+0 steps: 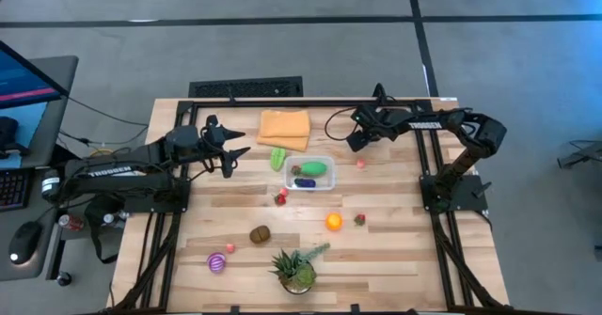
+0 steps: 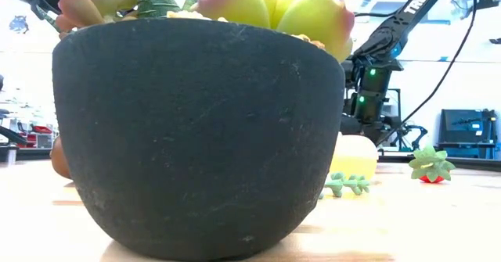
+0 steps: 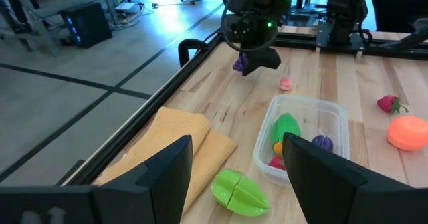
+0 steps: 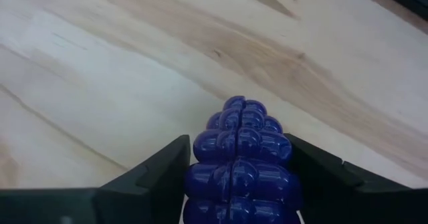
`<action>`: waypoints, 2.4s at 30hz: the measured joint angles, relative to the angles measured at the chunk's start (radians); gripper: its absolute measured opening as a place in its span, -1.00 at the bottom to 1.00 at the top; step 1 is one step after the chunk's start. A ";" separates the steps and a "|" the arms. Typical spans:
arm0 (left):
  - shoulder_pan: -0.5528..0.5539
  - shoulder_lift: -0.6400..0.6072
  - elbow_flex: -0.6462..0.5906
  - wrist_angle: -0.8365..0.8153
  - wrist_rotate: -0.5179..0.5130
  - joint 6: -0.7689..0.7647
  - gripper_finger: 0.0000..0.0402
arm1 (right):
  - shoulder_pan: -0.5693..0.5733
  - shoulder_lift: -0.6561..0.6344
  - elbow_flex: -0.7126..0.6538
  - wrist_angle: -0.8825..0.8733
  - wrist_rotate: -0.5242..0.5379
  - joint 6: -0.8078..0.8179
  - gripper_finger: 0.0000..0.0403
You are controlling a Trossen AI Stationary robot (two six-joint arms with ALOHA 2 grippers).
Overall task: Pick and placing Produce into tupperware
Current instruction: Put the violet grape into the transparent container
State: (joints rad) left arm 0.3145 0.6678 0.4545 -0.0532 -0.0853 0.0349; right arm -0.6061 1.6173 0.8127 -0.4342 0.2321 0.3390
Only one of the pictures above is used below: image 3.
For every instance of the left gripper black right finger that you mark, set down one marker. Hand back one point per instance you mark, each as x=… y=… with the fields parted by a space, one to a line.
x=334 y=194

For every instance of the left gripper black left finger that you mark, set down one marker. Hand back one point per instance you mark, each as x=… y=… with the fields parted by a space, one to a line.
x=133 y=197

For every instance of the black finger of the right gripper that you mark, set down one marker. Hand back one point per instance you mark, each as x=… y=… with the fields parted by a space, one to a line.
x=264 y=61

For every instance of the purple toy blackberry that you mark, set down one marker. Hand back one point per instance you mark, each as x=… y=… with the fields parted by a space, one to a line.
x=239 y=64

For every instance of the pink toy fruit piece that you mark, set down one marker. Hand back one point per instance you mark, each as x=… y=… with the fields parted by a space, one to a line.
x=286 y=83

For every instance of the purple toy eggplant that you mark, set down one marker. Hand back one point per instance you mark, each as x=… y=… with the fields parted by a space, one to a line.
x=322 y=143

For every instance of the red toy strawberry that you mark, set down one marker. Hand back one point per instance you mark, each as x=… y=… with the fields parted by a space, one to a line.
x=387 y=103
x=275 y=163

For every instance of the green toy corn husk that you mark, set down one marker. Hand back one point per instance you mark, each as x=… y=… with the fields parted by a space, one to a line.
x=286 y=127

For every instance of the light green toy vegetable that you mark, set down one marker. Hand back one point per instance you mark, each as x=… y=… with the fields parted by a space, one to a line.
x=240 y=194

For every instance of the orange toy fruit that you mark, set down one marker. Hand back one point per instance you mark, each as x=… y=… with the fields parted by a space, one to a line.
x=408 y=133

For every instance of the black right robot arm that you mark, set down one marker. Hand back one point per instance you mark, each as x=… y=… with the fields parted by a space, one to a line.
x=261 y=3

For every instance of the clear plastic tupperware container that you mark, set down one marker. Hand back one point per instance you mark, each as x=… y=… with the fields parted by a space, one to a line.
x=321 y=117

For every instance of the folded yellow cloth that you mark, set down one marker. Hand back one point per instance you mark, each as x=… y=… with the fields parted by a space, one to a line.
x=187 y=130

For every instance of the white floor device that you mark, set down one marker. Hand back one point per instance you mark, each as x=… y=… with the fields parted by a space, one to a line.
x=125 y=6

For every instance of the grey diagonal metal strut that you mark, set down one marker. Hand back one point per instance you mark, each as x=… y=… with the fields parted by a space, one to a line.
x=401 y=38

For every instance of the black chair back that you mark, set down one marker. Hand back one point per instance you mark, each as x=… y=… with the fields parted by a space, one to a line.
x=401 y=6

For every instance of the black computer tower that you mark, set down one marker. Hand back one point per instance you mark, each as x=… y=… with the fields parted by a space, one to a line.
x=87 y=25

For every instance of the grey metal desk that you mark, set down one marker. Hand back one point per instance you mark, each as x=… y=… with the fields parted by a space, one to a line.
x=70 y=3

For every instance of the black table frame rail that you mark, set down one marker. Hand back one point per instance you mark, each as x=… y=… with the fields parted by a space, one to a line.
x=162 y=95

